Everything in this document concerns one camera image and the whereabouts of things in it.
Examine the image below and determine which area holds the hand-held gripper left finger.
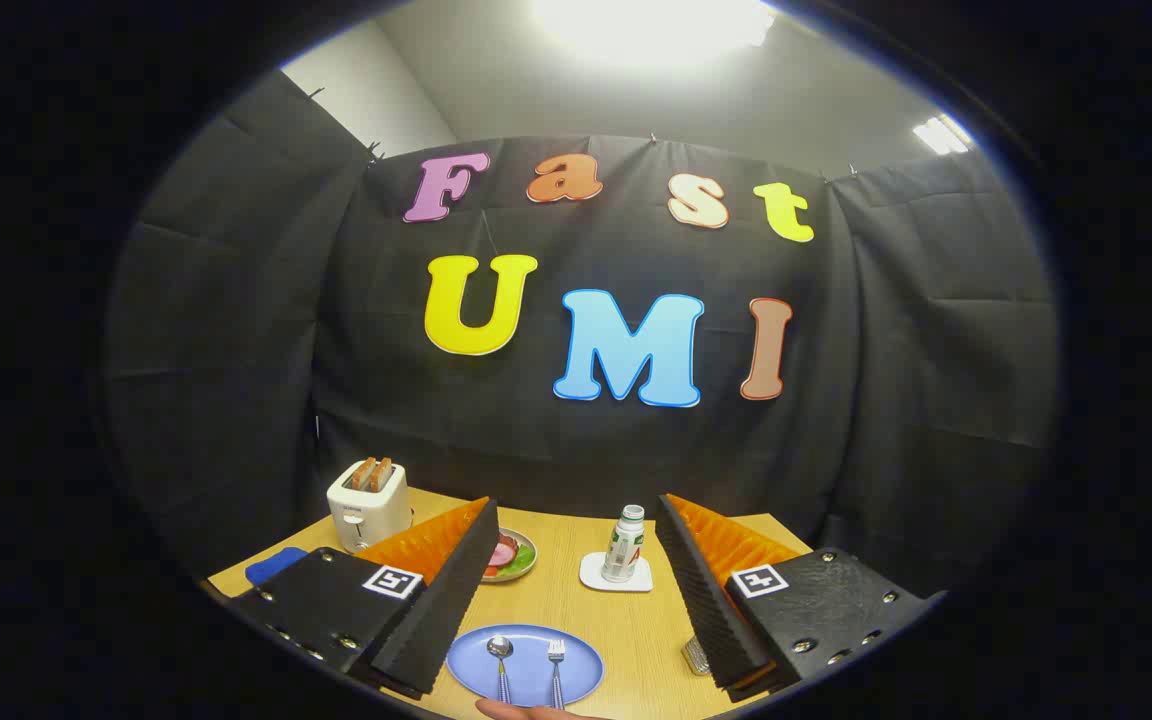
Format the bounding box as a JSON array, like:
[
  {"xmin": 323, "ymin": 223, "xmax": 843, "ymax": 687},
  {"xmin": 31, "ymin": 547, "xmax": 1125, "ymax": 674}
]
[{"xmin": 226, "ymin": 497, "xmax": 500, "ymax": 701}]

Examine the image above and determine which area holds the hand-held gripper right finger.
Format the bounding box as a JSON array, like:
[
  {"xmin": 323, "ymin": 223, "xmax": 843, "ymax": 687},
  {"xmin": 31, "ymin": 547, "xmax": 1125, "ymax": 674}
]
[{"xmin": 656, "ymin": 493, "xmax": 947, "ymax": 703}]

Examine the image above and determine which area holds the spoon with checkered handle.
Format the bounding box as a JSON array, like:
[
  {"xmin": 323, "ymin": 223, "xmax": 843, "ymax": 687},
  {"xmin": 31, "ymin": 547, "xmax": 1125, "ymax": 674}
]
[{"xmin": 486, "ymin": 635, "xmax": 515, "ymax": 704}]

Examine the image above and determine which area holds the white square coaster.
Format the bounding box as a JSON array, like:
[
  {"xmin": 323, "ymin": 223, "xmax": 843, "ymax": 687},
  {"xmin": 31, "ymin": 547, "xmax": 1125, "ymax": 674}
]
[{"xmin": 579, "ymin": 552, "xmax": 654, "ymax": 593}]

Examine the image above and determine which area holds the grey food plate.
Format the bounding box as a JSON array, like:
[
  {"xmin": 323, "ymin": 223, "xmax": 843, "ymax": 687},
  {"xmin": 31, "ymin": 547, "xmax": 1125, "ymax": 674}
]
[{"xmin": 481, "ymin": 527, "xmax": 539, "ymax": 584}]

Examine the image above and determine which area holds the blue round plate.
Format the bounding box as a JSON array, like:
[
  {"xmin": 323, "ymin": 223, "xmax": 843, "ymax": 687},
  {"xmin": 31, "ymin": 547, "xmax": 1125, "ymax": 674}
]
[{"xmin": 446, "ymin": 624, "xmax": 605, "ymax": 709}]

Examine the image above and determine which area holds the white bottle with green label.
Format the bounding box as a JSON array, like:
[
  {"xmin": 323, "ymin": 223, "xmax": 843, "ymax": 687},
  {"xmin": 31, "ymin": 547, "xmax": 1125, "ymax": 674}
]
[{"xmin": 602, "ymin": 504, "xmax": 647, "ymax": 584}]

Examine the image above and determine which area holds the white toaster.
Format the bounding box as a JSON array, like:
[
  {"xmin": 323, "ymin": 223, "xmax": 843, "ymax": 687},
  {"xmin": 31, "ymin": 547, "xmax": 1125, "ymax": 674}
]
[{"xmin": 327, "ymin": 457, "xmax": 414, "ymax": 553}]

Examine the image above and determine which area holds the blue folded cloth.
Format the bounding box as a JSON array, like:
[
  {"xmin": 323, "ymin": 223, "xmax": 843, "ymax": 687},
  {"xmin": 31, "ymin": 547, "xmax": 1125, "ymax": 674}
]
[{"xmin": 245, "ymin": 547, "xmax": 309, "ymax": 587}]

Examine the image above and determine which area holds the small ceiling light panel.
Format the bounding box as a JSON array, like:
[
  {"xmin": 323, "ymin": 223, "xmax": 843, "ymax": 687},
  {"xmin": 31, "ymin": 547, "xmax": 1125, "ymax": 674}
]
[{"xmin": 913, "ymin": 113, "xmax": 975, "ymax": 156}]

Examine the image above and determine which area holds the large ceiling light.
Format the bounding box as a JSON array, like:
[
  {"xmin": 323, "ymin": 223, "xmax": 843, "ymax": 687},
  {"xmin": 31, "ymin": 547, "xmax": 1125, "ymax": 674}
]
[{"xmin": 531, "ymin": 0, "xmax": 777, "ymax": 71}]

